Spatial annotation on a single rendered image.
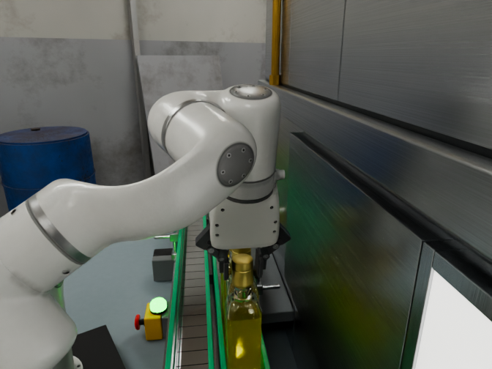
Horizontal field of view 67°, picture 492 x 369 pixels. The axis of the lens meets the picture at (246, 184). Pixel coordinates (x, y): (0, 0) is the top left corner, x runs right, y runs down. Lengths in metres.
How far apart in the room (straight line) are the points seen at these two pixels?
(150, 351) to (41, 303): 0.68
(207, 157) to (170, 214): 0.06
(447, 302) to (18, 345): 0.36
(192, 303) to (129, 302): 0.32
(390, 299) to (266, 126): 0.22
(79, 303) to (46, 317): 0.88
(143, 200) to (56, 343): 0.16
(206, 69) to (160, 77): 0.48
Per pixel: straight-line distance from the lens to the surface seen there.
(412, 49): 0.42
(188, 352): 0.86
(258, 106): 0.42
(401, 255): 0.38
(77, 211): 0.37
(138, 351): 1.07
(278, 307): 0.96
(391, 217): 0.39
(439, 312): 0.35
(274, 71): 0.98
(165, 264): 1.27
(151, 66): 3.53
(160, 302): 1.04
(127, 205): 0.34
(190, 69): 3.67
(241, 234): 0.53
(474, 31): 0.35
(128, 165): 3.70
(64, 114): 3.50
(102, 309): 1.24
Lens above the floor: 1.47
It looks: 19 degrees down
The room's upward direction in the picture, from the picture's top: straight up
